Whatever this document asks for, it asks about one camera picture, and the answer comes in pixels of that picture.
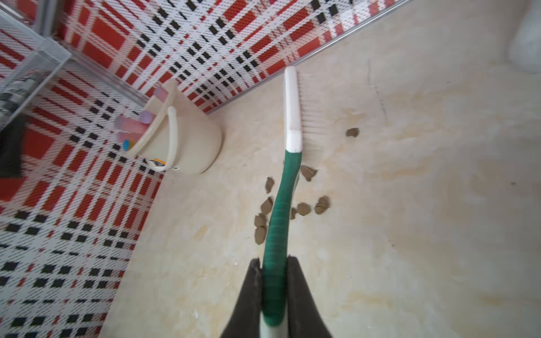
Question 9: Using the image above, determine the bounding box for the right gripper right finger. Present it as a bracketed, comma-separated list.
[287, 256, 332, 338]

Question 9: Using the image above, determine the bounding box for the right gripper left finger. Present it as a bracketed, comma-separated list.
[221, 259, 263, 338]

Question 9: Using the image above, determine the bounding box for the green white scrub brush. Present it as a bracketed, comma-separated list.
[260, 66, 303, 337]

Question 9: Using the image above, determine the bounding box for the purple trowel pink handle back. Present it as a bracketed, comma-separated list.
[153, 87, 168, 103]

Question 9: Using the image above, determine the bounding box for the yellow trowel yellow handle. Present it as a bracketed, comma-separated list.
[123, 139, 136, 152]

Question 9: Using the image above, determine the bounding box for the purple pointed trowel pink handle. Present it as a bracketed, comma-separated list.
[117, 132, 142, 144]

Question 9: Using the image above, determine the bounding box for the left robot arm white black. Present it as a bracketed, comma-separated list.
[0, 114, 28, 179]

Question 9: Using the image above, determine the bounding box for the soil clump on table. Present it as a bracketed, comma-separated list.
[254, 213, 267, 245]

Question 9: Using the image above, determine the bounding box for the cream plastic bucket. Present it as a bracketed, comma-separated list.
[125, 78, 223, 175]

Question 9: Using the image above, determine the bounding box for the can on shelf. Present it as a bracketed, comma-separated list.
[1, 71, 43, 120]

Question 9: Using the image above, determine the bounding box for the husky plush toy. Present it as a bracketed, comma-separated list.
[508, 0, 540, 74]

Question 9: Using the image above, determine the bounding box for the clear wall shelf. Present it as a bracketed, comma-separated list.
[1, 10, 71, 129]

